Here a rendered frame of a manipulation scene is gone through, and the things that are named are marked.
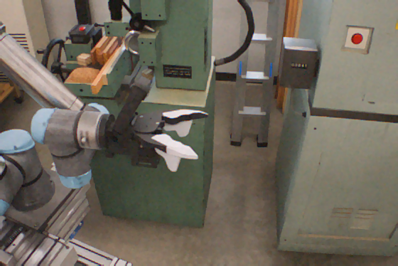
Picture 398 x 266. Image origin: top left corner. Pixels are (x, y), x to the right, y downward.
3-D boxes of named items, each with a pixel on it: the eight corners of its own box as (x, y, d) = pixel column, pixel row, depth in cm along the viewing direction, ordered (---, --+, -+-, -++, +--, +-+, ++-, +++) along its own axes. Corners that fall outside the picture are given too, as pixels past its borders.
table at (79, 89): (96, 33, 200) (94, 23, 196) (149, 35, 197) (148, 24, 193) (46, 94, 154) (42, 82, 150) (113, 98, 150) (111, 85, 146)
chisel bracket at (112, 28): (110, 33, 165) (108, 16, 160) (140, 34, 164) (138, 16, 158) (105, 40, 160) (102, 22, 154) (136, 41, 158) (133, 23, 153)
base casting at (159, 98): (108, 65, 198) (106, 49, 193) (215, 71, 192) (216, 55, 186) (76, 114, 164) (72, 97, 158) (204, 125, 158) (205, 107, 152)
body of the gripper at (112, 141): (168, 147, 79) (113, 142, 80) (167, 111, 75) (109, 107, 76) (160, 169, 73) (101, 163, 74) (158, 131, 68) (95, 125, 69)
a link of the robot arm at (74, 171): (101, 160, 91) (94, 124, 84) (86, 194, 82) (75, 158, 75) (72, 156, 91) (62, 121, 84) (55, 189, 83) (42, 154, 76)
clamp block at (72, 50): (79, 47, 180) (75, 30, 175) (104, 48, 179) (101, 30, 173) (66, 61, 169) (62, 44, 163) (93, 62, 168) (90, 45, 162)
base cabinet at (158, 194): (123, 161, 244) (107, 64, 199) (212, 170, 237) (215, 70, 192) (101, 215, 209) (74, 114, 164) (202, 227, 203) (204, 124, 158)
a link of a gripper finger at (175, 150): (197, 178, 68) (163, 156, 73) (198, 151, 65) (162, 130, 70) (185, 185, 66) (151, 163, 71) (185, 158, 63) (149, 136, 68)
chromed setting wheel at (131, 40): (126, 54, 155) (124, 27, 147) (156, 55, 153) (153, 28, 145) (124, 57, 152) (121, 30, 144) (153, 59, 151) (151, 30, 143)
